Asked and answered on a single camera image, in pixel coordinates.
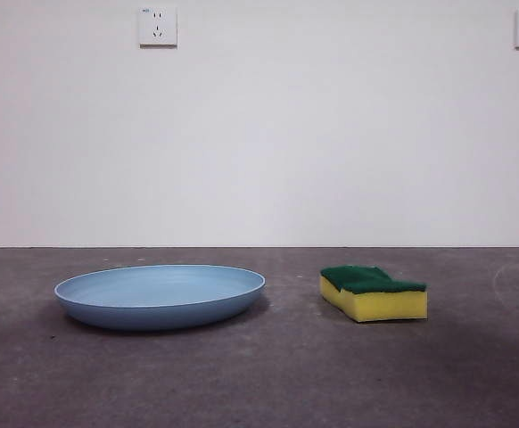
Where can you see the blue round plate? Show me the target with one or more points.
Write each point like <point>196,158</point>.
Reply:
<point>161,307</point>

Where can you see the yellow sponge with green pad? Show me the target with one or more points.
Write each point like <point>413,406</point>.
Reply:
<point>389,305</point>

